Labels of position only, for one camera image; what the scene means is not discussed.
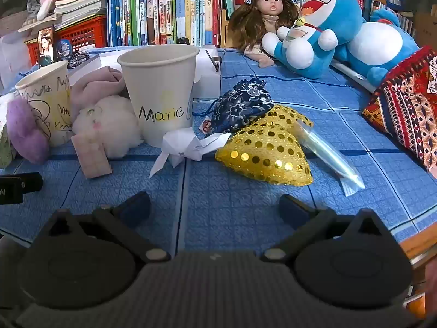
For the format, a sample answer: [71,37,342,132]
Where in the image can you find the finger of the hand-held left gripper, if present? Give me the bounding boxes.
[0,172,43,194]

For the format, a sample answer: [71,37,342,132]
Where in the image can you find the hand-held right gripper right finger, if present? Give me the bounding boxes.
[261,194,390,263]

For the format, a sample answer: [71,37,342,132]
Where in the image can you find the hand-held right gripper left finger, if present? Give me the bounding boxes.
[44,191,171,263]

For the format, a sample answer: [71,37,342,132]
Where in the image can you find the pale green patterned cloth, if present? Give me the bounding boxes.
[0,123,16,169]

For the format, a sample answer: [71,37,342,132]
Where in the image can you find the purple plush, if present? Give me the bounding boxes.
[6,97,50,165]

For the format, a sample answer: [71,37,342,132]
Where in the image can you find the gold sequin heart pillow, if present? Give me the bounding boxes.
[215,104,314,187]

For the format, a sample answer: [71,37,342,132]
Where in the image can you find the pink tissue packet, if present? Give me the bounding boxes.
[71,133,113,179]

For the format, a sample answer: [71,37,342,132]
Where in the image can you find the white paper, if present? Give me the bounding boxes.
[149,127,232,179]

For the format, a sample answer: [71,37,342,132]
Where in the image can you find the white fluffy plush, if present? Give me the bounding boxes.
[72,96,144,159]

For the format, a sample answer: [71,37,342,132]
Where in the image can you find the pink cloth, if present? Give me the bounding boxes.
[70,66,128,124]

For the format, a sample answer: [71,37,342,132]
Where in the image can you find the blue floral pouch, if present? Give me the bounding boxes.
[196,78,275,135]

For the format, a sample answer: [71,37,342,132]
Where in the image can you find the blue checked mat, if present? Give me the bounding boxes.
[0,46,437,247]

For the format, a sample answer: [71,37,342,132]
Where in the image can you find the clear bag with tube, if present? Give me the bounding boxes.
[292,119,366,198]

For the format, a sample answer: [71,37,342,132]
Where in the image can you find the scribbled paper cup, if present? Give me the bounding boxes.
[15,61,73,147]

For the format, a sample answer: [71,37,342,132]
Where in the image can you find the white lettered paper cup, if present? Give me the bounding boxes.
[117,44,200,148]

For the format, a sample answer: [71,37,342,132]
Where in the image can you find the miniature black bicycle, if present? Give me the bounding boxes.
[66,51,91,69]

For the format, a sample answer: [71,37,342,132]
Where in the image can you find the blue round card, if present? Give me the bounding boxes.
[55,39,72,58]

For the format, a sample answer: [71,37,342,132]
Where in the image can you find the white plastic rod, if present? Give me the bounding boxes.
[329,58,376,93]

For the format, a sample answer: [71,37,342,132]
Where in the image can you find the red plastic crate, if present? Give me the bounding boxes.
[25,15,108,65]

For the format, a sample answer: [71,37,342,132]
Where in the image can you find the black binder clip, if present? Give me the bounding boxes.
[205,49,221,72]

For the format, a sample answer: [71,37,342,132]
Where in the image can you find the grey cloth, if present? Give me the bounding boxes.
[25,0,43,24]

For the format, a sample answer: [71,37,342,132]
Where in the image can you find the large blue plush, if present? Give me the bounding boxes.
[333,8,422,87]

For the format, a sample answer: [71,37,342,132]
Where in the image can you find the stack of flat-lying books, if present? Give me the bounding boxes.
[19,0,110,31]

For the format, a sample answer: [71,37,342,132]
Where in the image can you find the blue cat plush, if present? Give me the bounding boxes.
[261,0,363,80]

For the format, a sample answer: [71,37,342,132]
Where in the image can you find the wooden book stand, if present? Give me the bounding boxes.
[220,8,233,48]

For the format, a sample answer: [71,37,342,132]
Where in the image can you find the brown-haired doll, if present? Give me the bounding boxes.
[227,0,301,68]

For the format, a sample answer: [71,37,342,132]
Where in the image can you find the brown cardboard box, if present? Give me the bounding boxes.
[413,10,437,46]

